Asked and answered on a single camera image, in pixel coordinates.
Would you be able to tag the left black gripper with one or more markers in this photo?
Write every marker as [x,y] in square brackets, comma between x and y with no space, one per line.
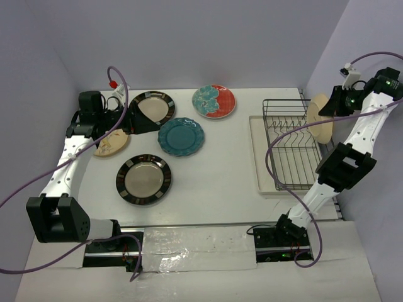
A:
[137,123]

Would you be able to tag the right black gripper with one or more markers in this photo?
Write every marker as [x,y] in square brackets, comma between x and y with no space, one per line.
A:
[335,106]

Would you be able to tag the beige bird plate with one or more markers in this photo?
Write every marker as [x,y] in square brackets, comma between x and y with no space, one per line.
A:
[321,132]
[112,144]

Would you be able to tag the teal scalloped plate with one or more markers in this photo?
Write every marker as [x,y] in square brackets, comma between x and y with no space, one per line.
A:
[181,137]

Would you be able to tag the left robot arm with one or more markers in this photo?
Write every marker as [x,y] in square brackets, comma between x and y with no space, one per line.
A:
[55,215]

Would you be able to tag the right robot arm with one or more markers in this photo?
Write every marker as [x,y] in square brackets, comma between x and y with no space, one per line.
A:
[349,161]

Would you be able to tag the black rim plate rear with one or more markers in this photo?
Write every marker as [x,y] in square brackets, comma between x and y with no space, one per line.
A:
[158,106]

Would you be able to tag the black rim plate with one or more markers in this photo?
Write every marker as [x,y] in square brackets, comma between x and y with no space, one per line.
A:
[158,106]
[143,180]

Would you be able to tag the black rim plate front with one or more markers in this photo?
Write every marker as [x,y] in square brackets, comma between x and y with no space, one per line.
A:
[143,180]

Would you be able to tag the white drain tray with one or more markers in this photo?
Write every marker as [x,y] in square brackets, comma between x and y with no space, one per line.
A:
[265,177]

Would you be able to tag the red and teal floral plate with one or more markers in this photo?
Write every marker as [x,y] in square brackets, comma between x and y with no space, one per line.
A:
[214,101]

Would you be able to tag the silver tape sheet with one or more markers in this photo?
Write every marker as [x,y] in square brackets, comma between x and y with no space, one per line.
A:
[189,249]

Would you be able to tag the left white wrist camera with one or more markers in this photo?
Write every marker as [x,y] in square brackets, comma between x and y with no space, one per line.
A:
[119,91]

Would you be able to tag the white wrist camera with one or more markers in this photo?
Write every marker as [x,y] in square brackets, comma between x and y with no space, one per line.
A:
[119,91]
[350,74]

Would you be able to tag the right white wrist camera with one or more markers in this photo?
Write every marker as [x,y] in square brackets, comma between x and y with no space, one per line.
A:
[350,74]

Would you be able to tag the black wire dish rack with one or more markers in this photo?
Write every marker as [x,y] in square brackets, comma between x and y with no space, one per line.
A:
[293,159]

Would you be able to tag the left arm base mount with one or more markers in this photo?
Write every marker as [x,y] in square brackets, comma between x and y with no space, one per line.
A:
[123,252]

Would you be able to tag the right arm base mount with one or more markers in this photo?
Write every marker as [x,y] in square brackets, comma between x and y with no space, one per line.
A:
[272,245]

